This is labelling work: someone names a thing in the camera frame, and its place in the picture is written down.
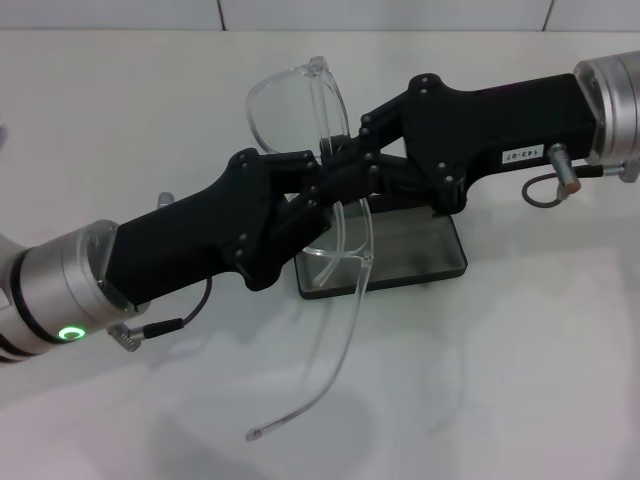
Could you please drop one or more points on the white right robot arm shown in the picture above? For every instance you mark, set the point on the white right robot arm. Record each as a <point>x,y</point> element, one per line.
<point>615,100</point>

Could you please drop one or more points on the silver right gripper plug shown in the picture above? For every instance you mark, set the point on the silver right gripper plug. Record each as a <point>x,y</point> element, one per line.
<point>564,167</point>

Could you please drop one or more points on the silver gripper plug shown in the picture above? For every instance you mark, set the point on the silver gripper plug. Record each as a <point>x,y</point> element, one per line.
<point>564,167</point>
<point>164,199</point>

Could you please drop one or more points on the clear plastic glasses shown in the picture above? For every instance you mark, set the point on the clear plastic glasses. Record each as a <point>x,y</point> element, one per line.
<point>287,115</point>

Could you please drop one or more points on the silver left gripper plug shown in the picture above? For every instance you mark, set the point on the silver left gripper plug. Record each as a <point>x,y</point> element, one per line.
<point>164,199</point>

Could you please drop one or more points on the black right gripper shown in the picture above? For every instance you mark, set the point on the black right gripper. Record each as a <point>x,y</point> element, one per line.
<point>500,125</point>

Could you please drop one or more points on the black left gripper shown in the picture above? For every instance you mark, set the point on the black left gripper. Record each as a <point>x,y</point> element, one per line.
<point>190,235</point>

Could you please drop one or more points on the black glasses case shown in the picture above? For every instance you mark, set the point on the black glasses case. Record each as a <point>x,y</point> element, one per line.
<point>415,250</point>

